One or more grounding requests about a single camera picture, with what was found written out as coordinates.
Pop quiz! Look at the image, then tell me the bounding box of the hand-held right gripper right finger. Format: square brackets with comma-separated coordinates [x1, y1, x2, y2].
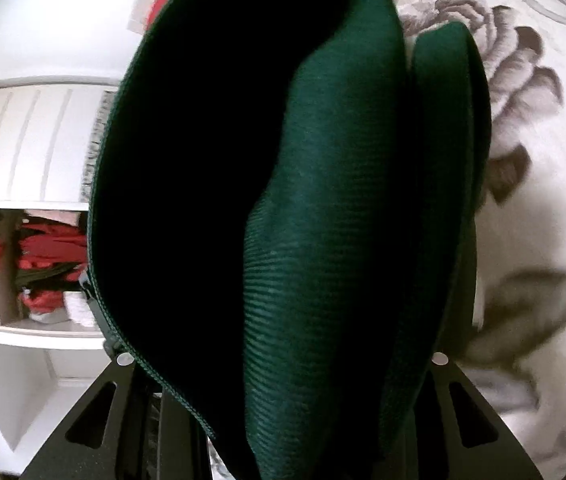
[380, 352, 545, 480]

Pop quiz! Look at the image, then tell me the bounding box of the green jacket with white stripes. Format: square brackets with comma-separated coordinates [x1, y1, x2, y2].
[85, 0, 494, 480]

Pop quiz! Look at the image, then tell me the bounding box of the white grey floral blanket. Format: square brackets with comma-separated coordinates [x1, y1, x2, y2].
[363, 0, 566, 480]

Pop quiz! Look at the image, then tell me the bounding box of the white wardrobe shelf unit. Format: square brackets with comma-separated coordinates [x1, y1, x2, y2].
[0, 74, 124, 467]

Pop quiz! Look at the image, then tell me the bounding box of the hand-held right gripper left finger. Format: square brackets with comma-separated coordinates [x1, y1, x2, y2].
[22, 352, 212, 480]

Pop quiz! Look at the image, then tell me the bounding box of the stack of red clothes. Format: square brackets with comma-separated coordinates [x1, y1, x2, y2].
[0, 216, 92, 325]

